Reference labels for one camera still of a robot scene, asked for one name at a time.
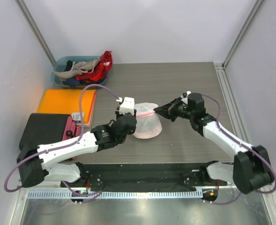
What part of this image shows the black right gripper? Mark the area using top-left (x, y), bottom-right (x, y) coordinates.
top-left (154, 97), bottom-right (194, 122)

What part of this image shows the white mesh laundry bag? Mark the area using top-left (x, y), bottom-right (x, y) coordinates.
top-left (133, 103), bottom-right (162, 139)

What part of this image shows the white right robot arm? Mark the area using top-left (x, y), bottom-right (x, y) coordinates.
top-left (154, 91), bottom-right (276, 194)

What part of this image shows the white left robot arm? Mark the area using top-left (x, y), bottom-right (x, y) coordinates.
top-left (17, 113), bottom-right (137, 188)

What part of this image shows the white cup bra in basket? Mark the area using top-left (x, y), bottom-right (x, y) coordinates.
top-left (53, 58), bottom-right (101, 81)

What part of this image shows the teal plastic laundry basket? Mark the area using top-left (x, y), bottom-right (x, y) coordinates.
top-left (51, 56), bottom-right (109, 88)

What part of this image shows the bright red garment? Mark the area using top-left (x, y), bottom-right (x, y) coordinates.
top-left (75, 51), bottom-right (113, 84)

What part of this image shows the black case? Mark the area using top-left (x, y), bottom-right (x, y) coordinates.
top-left (19, 113), bottom-right (81, 150)

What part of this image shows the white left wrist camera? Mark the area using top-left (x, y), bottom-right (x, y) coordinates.
top-left (116, 97), bottom-right (135, 116)

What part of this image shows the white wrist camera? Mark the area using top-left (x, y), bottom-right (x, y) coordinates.
top-left (116, 97), bottom-right (135, 116)
top-left (180, 91), bottom-right (191, 105)

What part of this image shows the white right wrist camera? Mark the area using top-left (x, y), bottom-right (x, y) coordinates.
top-left (180, 91), bottom-right (191, 105)

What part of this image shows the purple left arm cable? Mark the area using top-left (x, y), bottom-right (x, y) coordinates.
top-left (3, 83), bottom-right (122, 203)

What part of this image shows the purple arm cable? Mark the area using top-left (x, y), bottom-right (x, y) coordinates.
top-left (3, 83), bottom-right (122, 203)
top-left (202, 94), bottom-right (276, 206)

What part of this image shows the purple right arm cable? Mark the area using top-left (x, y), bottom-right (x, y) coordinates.
top-left (202, 94), bottom-right (276, 206)

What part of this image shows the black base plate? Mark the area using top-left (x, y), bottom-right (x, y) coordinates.
top-left (69, 163), bottom-right (227, 193)

